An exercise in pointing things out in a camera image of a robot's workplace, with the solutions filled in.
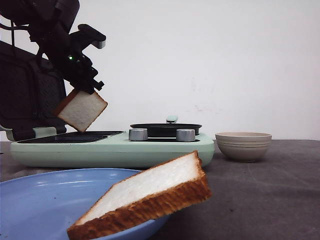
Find left silver control knob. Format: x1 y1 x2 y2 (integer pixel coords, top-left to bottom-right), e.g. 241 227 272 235
128 128 148 142

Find black round frying pan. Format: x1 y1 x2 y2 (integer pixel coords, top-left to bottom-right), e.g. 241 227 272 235
130 115 202 138

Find mint green breakfast maker base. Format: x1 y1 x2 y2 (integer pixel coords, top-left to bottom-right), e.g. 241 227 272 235
11 130 215 169

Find breakfast maker hinged lid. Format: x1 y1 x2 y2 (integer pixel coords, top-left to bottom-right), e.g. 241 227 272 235
0 41 67 141

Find blue round plate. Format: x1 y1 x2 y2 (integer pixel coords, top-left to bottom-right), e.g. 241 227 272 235
0 167 172 240

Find right silver control knob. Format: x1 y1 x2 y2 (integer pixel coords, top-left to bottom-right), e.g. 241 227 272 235
176 128 196 142

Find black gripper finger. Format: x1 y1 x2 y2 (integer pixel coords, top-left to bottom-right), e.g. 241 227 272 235
87 79 105 94

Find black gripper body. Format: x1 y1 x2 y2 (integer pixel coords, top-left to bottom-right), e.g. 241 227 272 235
28 23 98 88

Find silver control knob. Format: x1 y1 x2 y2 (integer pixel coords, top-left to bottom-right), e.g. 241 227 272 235
128 128 148 142
176 128 196 142

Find white bread slice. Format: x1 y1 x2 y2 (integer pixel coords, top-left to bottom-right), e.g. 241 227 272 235
53 89 108 133
67 150 212 240

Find beige ribbed ceramic bowl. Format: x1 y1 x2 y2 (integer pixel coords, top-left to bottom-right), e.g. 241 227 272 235
215 132 272 163

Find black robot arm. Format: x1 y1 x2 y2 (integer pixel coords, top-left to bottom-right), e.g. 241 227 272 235
0 0 107 94

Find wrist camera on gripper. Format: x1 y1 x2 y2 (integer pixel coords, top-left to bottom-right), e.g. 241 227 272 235
70 23 107 52

